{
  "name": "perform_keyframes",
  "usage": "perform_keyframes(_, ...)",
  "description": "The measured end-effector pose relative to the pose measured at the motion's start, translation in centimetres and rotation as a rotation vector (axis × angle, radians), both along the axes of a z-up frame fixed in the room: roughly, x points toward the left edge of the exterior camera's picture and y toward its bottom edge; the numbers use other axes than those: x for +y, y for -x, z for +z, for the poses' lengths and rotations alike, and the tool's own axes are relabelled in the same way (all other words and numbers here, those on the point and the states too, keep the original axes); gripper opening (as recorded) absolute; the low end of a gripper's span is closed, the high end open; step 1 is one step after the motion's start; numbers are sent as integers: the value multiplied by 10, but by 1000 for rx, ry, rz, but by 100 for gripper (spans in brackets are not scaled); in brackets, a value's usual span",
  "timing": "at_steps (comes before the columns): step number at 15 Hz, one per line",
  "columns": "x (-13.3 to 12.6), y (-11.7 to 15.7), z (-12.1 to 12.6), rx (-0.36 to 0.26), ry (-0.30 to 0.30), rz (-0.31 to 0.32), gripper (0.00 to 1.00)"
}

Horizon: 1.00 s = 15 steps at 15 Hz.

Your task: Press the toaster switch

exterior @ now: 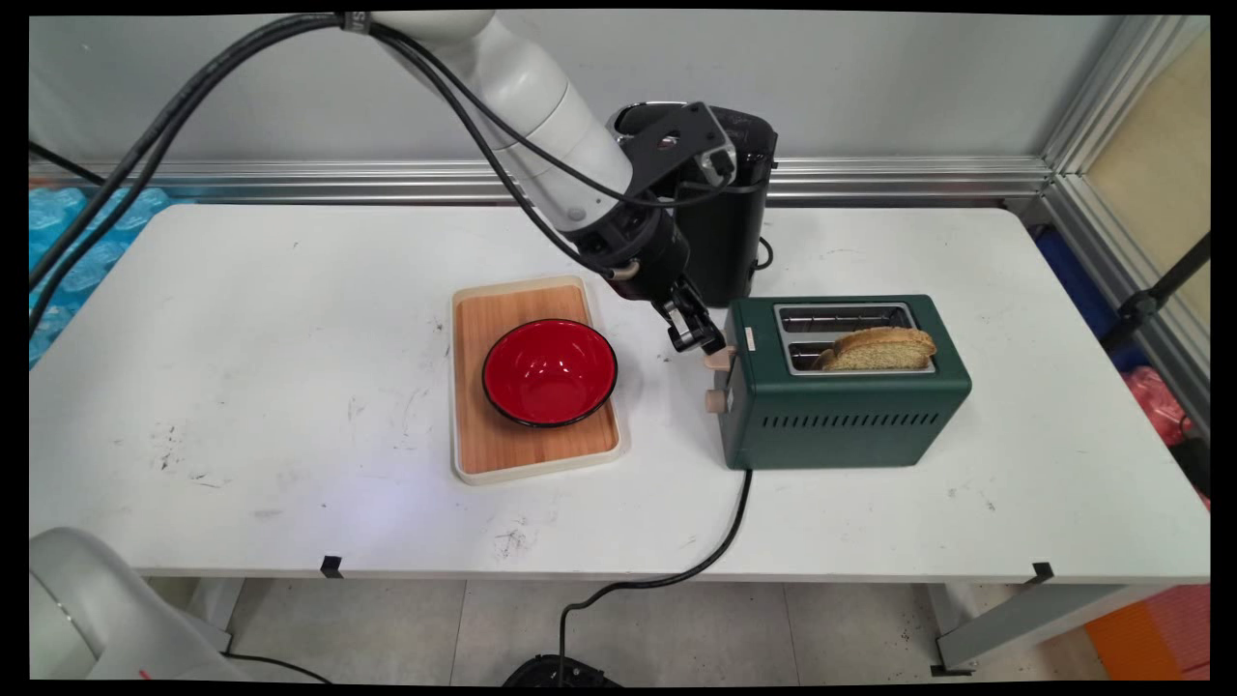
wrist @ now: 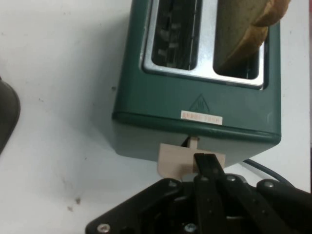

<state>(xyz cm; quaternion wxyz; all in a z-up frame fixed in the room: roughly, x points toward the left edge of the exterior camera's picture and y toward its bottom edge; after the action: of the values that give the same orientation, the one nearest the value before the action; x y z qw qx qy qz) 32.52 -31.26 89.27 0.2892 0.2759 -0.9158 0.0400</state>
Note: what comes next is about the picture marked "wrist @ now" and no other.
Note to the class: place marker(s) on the brown toast slice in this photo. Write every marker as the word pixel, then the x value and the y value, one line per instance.
pixel 239 29

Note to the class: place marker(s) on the pale wooden toaster lever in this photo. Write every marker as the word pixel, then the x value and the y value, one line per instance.
pixel 173 161

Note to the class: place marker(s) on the black countertop appliance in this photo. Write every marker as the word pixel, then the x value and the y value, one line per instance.
pixel 8 114

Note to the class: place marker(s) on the dark green two-slot toaster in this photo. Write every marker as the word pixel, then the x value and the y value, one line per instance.
pixel 156 100

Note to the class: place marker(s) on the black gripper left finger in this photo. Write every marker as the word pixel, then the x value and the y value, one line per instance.
pixel 156 209

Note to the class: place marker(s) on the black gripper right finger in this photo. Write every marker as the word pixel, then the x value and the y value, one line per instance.
pixel 268 209

